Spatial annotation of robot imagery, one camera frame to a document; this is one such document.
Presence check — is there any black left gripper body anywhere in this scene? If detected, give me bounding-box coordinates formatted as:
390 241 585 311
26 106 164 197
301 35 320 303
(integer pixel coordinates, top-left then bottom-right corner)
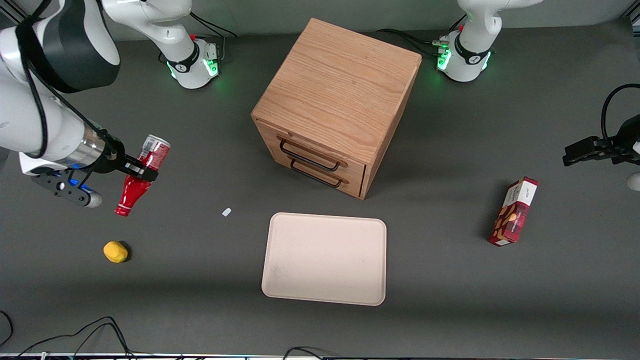
606 114 640 166

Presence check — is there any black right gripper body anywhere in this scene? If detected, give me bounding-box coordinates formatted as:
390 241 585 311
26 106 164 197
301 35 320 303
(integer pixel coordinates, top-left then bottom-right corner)
92 131 127 175

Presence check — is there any red coke bottle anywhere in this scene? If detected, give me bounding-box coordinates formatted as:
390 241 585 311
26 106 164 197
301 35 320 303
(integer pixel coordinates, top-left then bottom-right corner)
114 134 172 217

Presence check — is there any beige rectangular tray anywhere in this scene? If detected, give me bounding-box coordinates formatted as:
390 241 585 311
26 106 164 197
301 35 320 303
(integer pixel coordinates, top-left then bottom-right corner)
261 212 388 306

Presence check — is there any yellow lemon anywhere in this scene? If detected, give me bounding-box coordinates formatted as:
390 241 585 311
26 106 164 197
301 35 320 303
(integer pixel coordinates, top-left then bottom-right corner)
103 241 129 264

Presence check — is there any red plaid cookie box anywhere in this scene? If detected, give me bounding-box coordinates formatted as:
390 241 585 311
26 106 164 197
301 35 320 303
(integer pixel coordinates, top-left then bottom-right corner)
488 176 539 247

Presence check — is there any lower wooden drawer front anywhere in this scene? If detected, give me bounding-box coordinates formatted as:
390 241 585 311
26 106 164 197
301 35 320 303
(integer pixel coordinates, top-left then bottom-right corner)
277 150 367 199

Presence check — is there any wooden drawer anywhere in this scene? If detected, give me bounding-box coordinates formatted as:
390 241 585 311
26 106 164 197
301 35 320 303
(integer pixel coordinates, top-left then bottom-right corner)
260 121 370 182
277 150 367 199

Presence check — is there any upper wooden drawer front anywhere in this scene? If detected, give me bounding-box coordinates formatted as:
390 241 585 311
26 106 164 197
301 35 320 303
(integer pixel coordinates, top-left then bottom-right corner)
260 121 370 182

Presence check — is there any wooden drawer cabinet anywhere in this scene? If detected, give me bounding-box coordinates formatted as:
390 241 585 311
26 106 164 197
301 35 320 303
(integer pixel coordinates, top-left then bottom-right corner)
251 18 422 200

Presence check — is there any black looped cable at left gripper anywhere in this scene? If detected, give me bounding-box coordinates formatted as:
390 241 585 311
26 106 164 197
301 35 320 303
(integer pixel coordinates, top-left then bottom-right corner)
601 83 640 146

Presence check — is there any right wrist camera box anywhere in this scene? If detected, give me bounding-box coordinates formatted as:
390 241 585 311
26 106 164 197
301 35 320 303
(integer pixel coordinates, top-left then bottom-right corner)
31 169 104 209

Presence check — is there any black cable along right arm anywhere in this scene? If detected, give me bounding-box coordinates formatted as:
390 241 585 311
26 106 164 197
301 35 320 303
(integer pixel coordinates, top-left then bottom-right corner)
15 0 126 166

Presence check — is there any long black cable at table edge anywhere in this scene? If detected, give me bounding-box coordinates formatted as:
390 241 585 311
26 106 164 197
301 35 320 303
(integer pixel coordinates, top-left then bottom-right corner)
17 316 138 358

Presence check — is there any black cable at right arm base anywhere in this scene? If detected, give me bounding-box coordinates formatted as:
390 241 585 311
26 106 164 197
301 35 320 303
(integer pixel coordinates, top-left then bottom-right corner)
189 11 239 61

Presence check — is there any black cable at arm base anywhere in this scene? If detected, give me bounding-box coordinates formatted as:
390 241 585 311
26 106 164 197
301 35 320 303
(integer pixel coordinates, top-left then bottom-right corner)
376 14 468 57
189 11 239 61

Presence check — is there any black upper drawer handle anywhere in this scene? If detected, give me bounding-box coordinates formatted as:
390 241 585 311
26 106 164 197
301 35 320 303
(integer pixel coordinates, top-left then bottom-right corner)
279 138 348 173

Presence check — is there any black drawer handle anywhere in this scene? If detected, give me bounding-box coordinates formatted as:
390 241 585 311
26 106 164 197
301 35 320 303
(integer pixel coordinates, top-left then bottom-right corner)
290 159 345 189
279 138 348 173

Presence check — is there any black lower drawer handle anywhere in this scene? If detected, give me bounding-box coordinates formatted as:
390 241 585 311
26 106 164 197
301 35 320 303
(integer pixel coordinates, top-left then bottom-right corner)
290 159 345 189

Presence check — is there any short black cable at table corner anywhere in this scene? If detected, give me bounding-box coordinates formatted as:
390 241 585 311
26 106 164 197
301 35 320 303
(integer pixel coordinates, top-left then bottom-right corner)
0 310 14 348

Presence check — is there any black cable at left arm base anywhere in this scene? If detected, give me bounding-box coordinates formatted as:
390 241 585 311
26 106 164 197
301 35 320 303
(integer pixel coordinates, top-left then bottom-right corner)
376 14 468 57

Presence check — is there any black arched cable at table edge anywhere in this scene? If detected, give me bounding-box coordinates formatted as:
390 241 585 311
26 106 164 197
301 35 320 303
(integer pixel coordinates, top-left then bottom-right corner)
282 346 326 360

